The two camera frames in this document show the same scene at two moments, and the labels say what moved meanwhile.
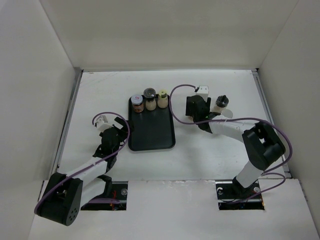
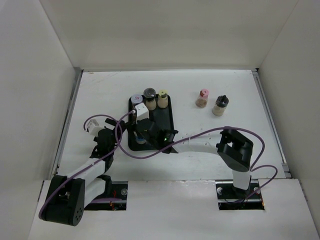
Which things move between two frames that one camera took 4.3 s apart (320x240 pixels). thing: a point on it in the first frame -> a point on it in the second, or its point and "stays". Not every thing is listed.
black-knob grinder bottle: x=221 y=102 stays
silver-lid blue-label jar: x=227 y=113 -> x=140 y=140
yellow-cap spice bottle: x=162 y=99 stays
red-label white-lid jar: x=137 y=100 stays
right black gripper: x=188 y=110 -> x=140 y=134
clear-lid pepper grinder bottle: x=149 y=93 stays
